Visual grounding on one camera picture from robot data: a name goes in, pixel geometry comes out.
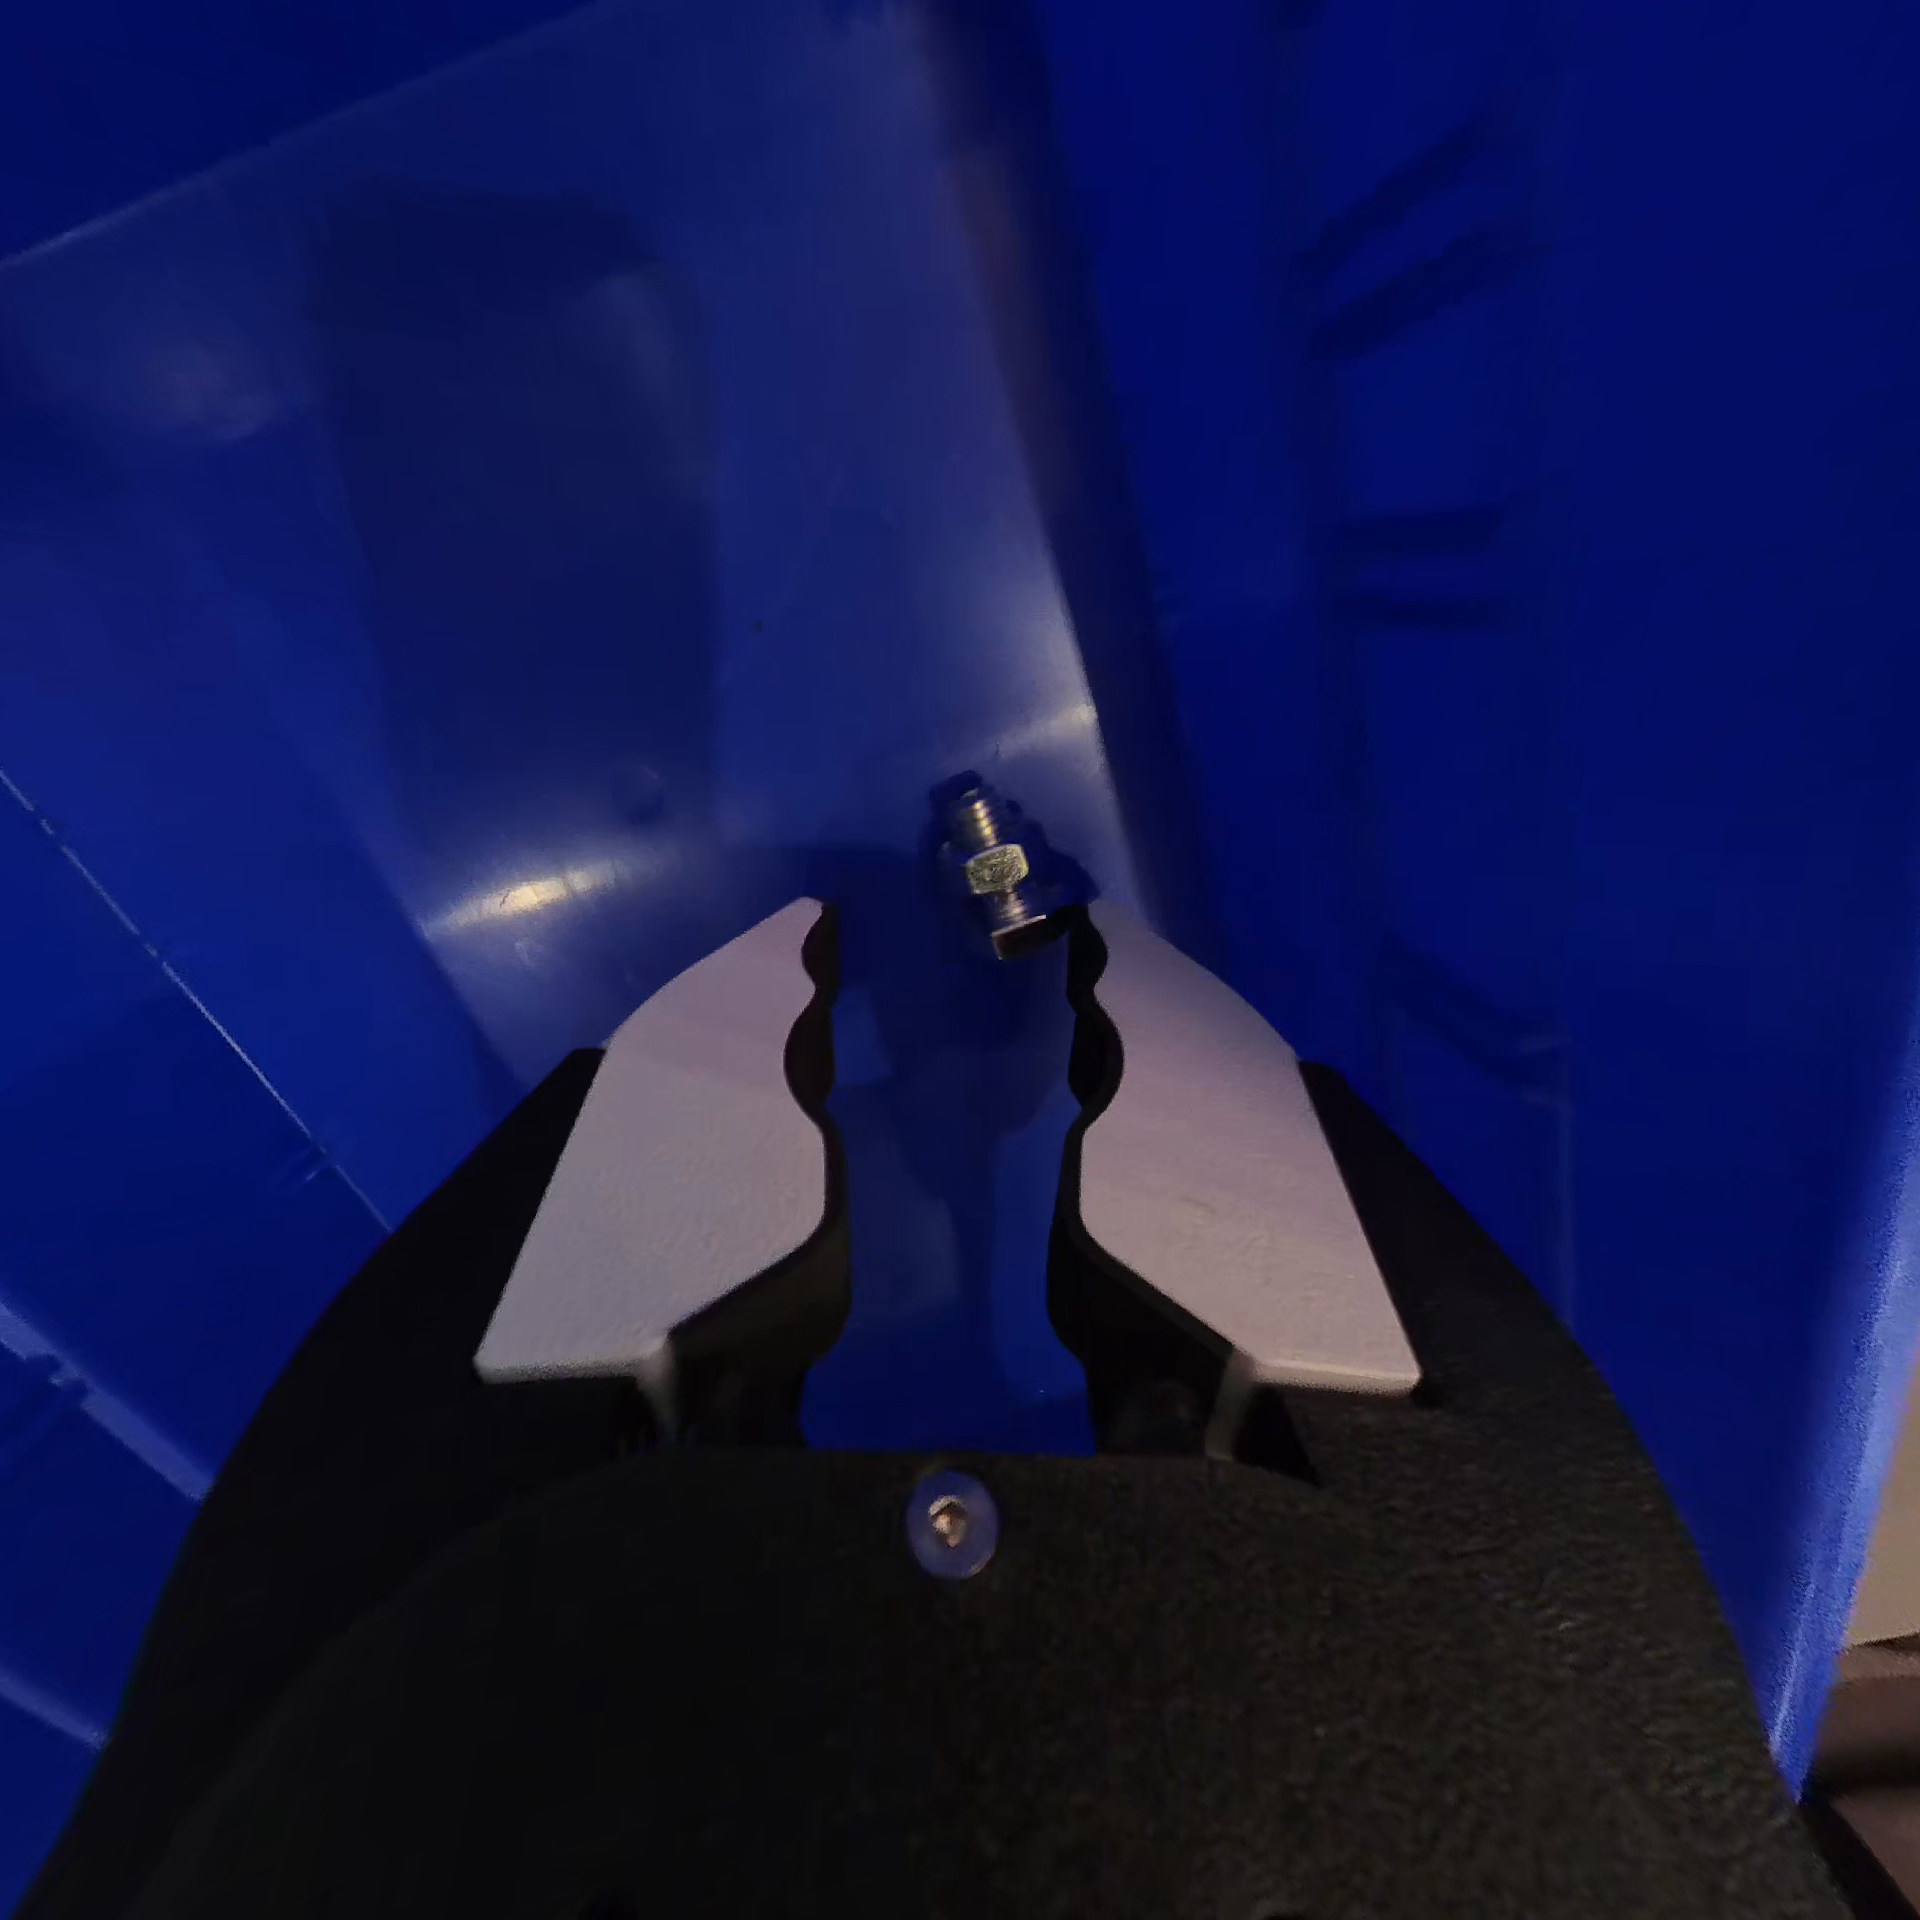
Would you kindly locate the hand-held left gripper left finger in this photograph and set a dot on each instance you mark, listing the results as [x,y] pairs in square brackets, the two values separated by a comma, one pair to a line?
[676,1182]

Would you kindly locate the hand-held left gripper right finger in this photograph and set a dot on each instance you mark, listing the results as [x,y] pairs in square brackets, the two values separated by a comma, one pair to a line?
[1220,1182]

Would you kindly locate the long steel bolt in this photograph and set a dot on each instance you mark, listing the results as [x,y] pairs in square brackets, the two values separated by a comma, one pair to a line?
[1026,942]

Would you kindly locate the small steel nut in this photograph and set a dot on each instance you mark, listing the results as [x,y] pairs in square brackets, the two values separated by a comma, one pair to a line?
[991,868]

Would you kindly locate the blue plastic bin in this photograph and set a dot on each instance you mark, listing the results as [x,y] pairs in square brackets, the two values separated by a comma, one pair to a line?
[450,452]

